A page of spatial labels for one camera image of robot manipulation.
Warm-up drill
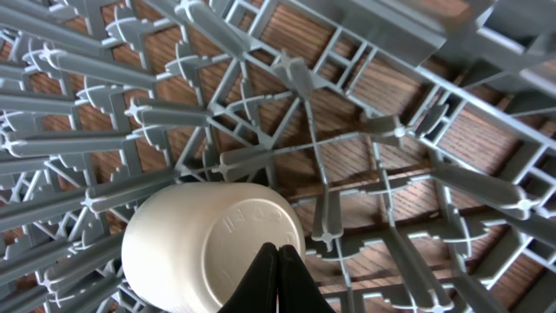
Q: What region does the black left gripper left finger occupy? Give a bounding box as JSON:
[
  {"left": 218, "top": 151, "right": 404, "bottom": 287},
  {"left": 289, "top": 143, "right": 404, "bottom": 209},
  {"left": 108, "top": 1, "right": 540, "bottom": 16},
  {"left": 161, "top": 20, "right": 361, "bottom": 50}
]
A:
[{"left": 218, "top": 243, "right": 278, "bottom": 313}]

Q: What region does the grey plastic dish rack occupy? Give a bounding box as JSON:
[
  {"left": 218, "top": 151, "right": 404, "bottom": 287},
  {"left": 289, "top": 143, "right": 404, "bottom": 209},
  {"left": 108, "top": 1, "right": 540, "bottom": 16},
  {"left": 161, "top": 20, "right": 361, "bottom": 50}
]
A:
[{"left": 1, "top": 0, "right": 555, "bottom": 312}]

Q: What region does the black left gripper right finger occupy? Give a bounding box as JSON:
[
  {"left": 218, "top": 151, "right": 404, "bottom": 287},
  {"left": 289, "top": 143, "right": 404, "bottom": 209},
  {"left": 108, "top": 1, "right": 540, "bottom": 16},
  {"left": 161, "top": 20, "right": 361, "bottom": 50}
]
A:
[{"left": 277, "top": 245, "right": 334, "bottom": 313}]

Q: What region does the cream plastic cup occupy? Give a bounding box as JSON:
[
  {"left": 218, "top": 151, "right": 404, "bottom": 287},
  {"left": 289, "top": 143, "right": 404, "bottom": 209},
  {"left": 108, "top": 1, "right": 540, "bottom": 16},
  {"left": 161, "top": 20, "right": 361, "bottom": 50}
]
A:
[{"left": 122, "top": 183, "right": 306, "bottom": 312}]

